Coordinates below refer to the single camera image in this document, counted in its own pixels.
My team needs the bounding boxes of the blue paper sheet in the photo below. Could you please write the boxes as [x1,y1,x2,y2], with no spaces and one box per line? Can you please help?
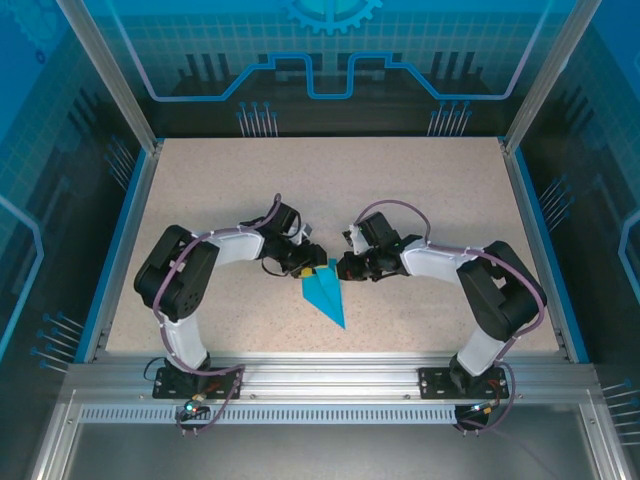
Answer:
[300,258,348,331]

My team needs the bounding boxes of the yellow power connector with light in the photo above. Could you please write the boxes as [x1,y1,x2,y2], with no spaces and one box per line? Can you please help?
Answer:
[467,399,503,417]
[180,393,210,417]

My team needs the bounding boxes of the grey metal shelf plate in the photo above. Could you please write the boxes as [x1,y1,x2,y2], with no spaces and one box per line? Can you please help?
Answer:
[64,424,599,480]

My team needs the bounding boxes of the blue table side strip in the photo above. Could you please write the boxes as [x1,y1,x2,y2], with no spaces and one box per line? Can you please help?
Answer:
[513,148,592,364]
[73,148,151,364]

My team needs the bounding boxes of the thin black left gripper cable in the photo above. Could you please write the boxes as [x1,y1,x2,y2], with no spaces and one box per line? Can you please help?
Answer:
[262,257,292,279]

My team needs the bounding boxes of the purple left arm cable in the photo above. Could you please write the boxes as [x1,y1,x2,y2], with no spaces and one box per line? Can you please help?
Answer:
[152,192,282,437]

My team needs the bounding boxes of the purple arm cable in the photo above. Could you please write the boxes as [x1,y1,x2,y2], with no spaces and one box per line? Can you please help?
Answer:
[354,198,550,437]
[152,192,282,437]

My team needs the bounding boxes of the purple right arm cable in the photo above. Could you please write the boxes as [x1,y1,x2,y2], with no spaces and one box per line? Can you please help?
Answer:
[354,198,550,437]

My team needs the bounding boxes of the aluminium table frame rail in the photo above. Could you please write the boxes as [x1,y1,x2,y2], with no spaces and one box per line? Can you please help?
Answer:
[62,349,604,404]

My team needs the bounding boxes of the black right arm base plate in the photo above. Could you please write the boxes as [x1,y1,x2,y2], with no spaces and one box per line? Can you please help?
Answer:
[417,366,506,401]

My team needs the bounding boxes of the slotted grey cable duct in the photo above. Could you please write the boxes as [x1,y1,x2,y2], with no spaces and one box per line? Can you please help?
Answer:
[77,405,461,426]

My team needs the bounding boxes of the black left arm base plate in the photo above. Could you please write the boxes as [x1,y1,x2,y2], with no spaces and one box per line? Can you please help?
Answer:
[152,366,245,401]

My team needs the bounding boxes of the thin black base cable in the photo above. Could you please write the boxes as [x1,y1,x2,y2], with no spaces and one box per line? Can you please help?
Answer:
[143,355,169,385]

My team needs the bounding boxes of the aluminium frame post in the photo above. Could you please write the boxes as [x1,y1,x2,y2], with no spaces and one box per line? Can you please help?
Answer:
[55,0,165,156]
[499,0,606,156]

